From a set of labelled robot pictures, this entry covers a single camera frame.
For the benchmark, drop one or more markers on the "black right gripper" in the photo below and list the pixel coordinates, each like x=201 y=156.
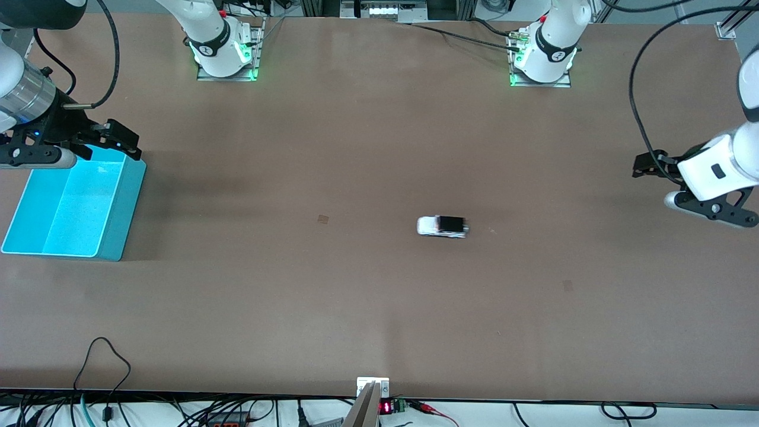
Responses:
x=61 y=126

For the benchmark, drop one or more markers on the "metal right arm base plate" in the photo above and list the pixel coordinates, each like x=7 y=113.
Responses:
x=256 y=56

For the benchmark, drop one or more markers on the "white mount bracket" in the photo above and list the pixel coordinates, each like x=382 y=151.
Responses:
x=382 y=382

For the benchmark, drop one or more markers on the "aluminium frame light unit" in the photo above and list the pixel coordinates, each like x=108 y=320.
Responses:
x=382 y=9

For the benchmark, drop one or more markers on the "red LED display module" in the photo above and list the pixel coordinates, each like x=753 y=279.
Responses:
x=386 y=407

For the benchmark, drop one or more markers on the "red clip lead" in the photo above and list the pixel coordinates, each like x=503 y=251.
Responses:
x=430 y=408

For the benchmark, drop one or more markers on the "white jeep toy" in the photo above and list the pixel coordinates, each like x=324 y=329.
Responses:
x=430 y=226

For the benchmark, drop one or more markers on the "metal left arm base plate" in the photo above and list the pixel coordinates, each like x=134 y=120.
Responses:
x=563 y=83

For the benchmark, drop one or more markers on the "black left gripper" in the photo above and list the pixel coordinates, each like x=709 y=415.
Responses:
x=659 y=163

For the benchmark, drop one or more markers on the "grey camera mount bar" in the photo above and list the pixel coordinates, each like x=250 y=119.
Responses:
x=363 y=409

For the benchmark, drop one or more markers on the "orange black power strip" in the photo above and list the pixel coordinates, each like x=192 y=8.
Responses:
x=228 y=421

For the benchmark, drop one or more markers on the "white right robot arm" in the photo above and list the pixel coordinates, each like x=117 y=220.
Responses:
x=216 y=41

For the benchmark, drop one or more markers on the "turquoise plastic bin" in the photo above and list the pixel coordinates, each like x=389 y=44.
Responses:
x=77 y=213

